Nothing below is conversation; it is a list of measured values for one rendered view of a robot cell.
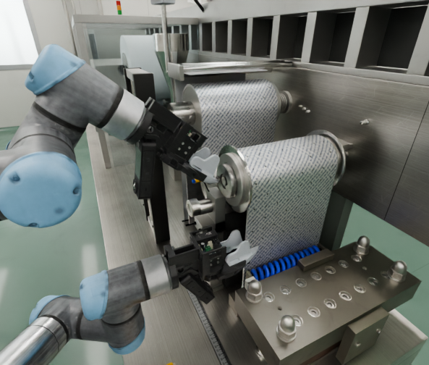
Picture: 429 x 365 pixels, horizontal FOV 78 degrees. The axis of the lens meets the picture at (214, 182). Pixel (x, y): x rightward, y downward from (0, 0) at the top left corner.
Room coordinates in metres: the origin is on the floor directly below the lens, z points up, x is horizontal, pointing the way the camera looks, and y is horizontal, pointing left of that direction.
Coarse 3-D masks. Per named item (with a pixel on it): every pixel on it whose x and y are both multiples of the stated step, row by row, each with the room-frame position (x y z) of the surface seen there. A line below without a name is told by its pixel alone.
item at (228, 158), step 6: (222, 156) 0.53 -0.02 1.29; (228, 156) 0.51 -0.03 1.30; (234, 156) 0.50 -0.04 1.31; (222, 162) 0.53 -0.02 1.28; (228, 162) 0.51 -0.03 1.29; (234, 162) 0.48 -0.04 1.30; (234, 168) 0.48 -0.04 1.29; (240, 168) 0.47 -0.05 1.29; (240, 174) 0.46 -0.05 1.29; (240, 180) 0.46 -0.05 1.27; (240, 186) 0.46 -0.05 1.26; (240, 192) 0.46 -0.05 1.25; (228, 198) 0.50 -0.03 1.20; (234, 198) 0.48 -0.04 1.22; (240, 198) 0.46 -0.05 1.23; (234, 204) 0.48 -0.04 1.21; (240, 204) 0.47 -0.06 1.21
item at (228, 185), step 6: (222, 168) 0.50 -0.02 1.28; (228, 168) 0.49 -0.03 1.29; (216, 174) 0.53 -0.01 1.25; (222, 174) 0.51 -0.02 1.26; (228, 174) 0.48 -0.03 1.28; (234, 174) 0.48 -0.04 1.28; (222, 180) 0.50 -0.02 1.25; (228, 180) 0.48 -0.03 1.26; (234, 180) 0.47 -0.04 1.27; (222, 186) 0.50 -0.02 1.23; (228, 186) 0.48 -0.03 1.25; (234, 186) 0.47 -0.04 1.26; (222, 192) 0.50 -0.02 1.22; (228, 192) 0.48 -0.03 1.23; (234, 192) 0.47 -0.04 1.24
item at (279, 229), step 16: (320, 192) 0.54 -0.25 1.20; (272, 208) 0.48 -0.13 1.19; (288, 208) 0.50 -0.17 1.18; (304, 208) 0.52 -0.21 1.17; (320, 208) 0.54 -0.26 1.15; (256, 224) 0.46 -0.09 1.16; (272, 224) 0.48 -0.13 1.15; (288, 224) 0.50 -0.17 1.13; (304, 224) 0.52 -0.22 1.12; (320, 224) 0.55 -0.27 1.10; (256, 240) 0.46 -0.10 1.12; (272, 240) 0.48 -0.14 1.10; (288, 240) 0.51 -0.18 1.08; (304, 240) 0.53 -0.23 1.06; (256, 256) 0.47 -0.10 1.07; (272, 256) 0.49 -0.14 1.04
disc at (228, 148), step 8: (224, 152) 0.54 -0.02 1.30; (232, 152) 0.51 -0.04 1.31; (240, 160) 0.48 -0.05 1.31; (248, 168) 0.46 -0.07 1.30; (248, 176) 0.45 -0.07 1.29; (248, 184) 0.45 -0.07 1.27; (248, 192) 0.45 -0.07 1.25; (248, 200) 0.44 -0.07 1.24; (232, 208) 0.50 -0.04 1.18; (240, 208) 0.47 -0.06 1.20
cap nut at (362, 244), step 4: (364, 236) 0.53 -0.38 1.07; (360, 240) 0.52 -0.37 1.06; (364, 240) 0.52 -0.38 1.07; (368, 240) 0.52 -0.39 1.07; (356, 244) 0.53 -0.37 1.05; (360, 244) 0.52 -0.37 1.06; (364, 244) 0.51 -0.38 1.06; (368, 244) 0.51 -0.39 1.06; (356, 248) 0.52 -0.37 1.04; (360, 248) 0.52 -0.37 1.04; (364, 248) 0.51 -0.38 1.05; (368, 248) 0.51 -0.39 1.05; (356, 252) 0.52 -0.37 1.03; (360, 252) 0.51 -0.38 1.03; (364, 252) 0.51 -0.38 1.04; (368, 252) 0.52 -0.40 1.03
